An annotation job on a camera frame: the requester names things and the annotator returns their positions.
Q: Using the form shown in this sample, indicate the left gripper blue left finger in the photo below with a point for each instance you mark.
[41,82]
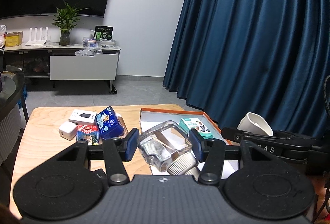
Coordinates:
[130,144]

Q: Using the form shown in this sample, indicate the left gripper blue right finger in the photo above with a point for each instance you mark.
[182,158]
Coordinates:
[198,145]

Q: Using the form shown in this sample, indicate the rose gold cream tube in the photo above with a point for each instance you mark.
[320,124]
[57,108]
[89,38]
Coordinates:
[122,123]

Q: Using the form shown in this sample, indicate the teal bandage box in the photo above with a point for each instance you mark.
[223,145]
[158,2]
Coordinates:
[194,123]

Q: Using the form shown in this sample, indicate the blue floss pick box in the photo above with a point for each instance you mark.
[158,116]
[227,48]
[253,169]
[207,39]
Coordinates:
[108,124]

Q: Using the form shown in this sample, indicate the white plug-in mosquito repeller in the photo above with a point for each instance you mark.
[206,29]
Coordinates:
[166,147]

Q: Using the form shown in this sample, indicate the red blue playing card box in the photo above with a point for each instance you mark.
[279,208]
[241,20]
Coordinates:
[89,133]

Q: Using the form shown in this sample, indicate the white charger retail box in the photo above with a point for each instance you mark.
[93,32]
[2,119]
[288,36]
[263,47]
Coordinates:
[81,117]

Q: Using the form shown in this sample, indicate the white cube charger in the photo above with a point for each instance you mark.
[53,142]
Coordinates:
[67,130]

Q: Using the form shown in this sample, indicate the black wall charger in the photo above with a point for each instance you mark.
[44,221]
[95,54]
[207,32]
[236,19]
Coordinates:
[101,174]

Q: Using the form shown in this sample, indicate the clear plastic bags on cabinet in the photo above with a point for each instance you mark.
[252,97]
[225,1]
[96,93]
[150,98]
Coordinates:
[91,47]

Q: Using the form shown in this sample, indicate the white tv cabinet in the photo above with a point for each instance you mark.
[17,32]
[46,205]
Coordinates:
[57,62]

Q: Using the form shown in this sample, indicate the black green display card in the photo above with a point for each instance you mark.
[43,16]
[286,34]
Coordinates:
[103,32]

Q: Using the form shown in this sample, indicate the blue plastic bag on floor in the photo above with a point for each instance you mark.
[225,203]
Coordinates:
[24,96]

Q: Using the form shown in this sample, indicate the dark blue curtain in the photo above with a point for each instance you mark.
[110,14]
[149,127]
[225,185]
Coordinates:
[269,57]

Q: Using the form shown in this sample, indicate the white wifi router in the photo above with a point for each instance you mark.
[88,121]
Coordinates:
[37,36]

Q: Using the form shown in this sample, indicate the potted green plant on cabinet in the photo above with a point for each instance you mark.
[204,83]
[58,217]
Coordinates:
[66,18]

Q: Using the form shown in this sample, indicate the yellow cardboard box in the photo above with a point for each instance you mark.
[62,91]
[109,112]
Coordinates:
[14,39]

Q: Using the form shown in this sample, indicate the white plastic bag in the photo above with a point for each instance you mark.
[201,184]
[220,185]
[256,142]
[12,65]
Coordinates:
[3,29]

